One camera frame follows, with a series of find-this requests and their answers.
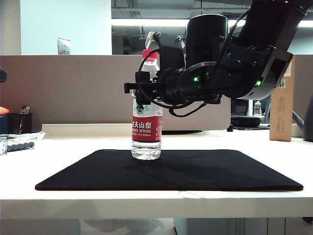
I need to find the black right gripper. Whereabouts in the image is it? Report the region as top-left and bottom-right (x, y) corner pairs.
(123, 68), (187, 105)

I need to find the plastic water bottle red label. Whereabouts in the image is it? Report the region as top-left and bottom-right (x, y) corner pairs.
(131, 48), (163, 161)

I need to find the black mouse pad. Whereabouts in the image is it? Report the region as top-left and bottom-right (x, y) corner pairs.
(35, 149), (304, 192)

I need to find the grey desk divider panel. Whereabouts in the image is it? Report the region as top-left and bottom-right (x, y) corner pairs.
(0, 54), (232, 131)

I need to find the black office chair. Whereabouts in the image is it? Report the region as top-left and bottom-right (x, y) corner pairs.
(230, 115), (271, 131)

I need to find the black mesh pen holder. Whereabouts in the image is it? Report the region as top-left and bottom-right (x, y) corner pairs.
(7, 113), (33, 135)

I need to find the blue poker chip stack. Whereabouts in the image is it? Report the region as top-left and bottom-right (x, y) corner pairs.
(7, 141), (35, 152)

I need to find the clear acrylic chip case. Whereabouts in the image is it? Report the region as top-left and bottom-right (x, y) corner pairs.
(0, 136), (36, 156)

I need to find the dark blue bag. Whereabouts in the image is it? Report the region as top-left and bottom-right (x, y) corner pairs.
(0, 115), (9, 135)

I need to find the white poker chip stack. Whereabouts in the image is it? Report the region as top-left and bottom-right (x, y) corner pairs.
(0, 136), (8, 155)

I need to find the tall cardboard box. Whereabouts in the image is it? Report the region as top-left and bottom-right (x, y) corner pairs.
(269, 54), (296, 142)

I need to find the dark grey metal rod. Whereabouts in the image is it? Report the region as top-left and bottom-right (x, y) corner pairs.
(292, 111), (307, 128)

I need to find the brown desk partition panel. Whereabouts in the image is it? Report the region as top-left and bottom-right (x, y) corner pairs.
(291, 54), (313, 118)

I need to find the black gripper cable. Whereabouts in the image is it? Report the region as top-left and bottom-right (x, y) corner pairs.
(139, 36), (221, 118)

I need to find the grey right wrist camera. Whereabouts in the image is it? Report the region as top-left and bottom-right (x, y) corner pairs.
(145, 31), (161, 50)

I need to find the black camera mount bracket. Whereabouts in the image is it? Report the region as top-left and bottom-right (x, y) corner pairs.
(158, 33), (185, 72)

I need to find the beige cable tray flap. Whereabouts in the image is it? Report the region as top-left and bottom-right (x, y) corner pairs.
(41, 123), (204, 140)

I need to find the metal wall switch plate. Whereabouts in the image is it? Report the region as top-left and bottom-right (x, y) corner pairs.
(57, 38), (71, 55)

